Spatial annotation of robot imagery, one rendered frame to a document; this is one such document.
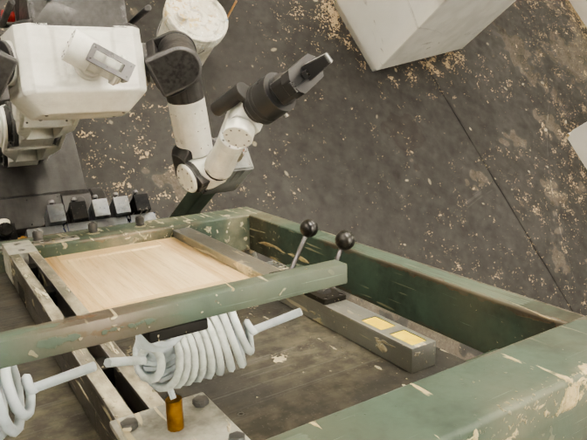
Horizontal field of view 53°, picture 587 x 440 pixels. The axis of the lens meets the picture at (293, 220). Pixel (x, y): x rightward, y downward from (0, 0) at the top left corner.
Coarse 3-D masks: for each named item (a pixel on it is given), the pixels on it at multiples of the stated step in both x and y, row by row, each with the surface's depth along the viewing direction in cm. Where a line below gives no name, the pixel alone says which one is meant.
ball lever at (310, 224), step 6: (306, 222) 119; (312, 222) 119; (300, 228) 119; (306, 228) 118; (312, 228) 118; (306, 234) 119; (312, 234) 119; (306, 240) 120; (300, 246) 119; (300, 252) 119; (294, 258) 119; (294, 264) 119
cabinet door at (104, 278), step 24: (168, 240) 162; (72, 264) 143; (96, 264) 142; (120, 264) 142; (144, 264) 141; (168, 264) 141; (192, 264) 140; (216, 264) 139; (72, 288) 124; (96, 288) 125; (120, 288) 124; (144, 288) 124; (168, 288) 123; (192, 288) 122
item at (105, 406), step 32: (32, 256) 130; (32, 288) 108; (64, 288) 108; (96, 352) 86; (160, 352) 52; (96, 384) 72; (128, 384) 73; (96, 416) 73; (128, 416) 58; (160, 416) 58; (192, 416) 58; (224, 416) 58
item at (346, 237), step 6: (336, 234) 110; (342, 234) 109; (348, 234) 109; (336, 240) 109; (342, 240) 108; (348, 240) 108; (354, 240) 109; (342, 246) 109; (348, 246) 109; (336, 258) 109
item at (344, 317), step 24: (192, 240) 154; (216, 240) 152; (240, 264) 132; (264, 264) 131; (312, 312) 109; (336, 312) 102; (360, 312) 102; (360, 336) 97; (384, 336) 92; (408, 360) 88; (432, 360) 90
